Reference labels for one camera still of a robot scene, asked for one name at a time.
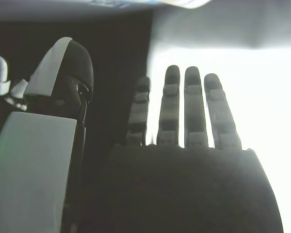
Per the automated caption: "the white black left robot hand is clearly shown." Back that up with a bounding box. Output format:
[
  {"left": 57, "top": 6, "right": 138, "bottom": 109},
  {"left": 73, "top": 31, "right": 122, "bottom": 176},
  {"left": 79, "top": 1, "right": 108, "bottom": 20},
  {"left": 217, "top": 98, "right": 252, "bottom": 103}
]
[{"left": 0, "top": 36, "right": 284, "bottom": 233}]

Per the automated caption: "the textbook with printed pages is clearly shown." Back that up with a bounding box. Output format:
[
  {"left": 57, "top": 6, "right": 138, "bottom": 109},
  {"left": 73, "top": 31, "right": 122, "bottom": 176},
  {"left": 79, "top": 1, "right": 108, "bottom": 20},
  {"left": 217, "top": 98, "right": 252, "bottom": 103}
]
[{"left": 87, "top": 0, "right": 211, "bottom": 9}]

